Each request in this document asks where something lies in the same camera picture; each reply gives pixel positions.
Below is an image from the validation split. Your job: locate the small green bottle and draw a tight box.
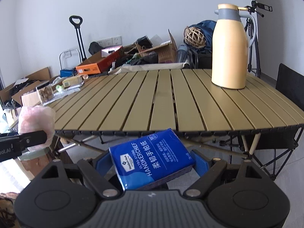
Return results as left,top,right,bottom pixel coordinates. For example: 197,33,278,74
56,85,64,93

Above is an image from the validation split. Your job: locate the orange cardboard box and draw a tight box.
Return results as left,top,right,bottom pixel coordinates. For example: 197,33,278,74
76,46,124,75

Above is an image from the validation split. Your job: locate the small yellow medicine box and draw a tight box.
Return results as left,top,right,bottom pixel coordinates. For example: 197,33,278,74
62,76,83,89

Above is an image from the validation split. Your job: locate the folding slatted camping table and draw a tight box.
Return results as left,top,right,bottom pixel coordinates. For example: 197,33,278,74
44,68,304,162

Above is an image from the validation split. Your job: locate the small blue white box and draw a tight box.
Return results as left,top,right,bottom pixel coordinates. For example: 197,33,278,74
109,128,195,190

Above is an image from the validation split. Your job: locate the clear plastic bag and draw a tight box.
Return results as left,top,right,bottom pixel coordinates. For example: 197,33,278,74
18,105,56,151

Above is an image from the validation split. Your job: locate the black camera tripod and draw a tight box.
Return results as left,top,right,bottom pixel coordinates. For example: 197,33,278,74
244,0,273,78

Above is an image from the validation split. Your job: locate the open brown cardboard box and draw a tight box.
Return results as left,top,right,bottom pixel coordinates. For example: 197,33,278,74
135,30,177,63

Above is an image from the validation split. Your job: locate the yellow thermos jug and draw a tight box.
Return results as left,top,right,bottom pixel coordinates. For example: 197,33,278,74
211,4,257,89

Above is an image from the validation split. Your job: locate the blue bag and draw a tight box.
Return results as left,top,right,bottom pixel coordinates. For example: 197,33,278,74
183,20,216,54

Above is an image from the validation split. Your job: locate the clear jar with snacks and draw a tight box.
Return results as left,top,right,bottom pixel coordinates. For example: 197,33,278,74
36,81,54,104

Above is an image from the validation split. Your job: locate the cardboard box with green liner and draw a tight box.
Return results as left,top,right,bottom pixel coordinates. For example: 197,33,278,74
15,148,54,181

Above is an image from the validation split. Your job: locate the woven rattan ball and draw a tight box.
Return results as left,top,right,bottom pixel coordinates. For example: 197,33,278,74
184,26,207,48

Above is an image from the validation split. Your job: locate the black folding camp chair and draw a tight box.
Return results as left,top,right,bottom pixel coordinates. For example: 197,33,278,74
219,63,304,180

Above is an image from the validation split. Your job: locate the printed paper leaflet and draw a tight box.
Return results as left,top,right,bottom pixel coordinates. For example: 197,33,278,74
53,88,80,100

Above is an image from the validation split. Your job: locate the grey water bottle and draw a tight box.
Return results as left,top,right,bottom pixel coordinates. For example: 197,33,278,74
177,44,188,63

